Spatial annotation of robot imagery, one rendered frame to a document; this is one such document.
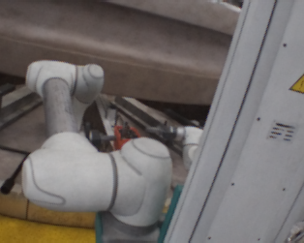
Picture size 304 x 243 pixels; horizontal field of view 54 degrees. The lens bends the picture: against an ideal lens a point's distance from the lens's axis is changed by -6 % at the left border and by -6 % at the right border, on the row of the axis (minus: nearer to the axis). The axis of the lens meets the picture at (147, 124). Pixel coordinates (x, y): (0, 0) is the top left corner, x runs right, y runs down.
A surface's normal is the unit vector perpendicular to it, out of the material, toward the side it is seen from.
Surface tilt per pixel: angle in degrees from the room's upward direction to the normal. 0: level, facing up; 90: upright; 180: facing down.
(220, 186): 90
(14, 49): 90
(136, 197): 87
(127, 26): 90
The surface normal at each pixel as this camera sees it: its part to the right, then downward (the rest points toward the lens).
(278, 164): 0.18, 0.38
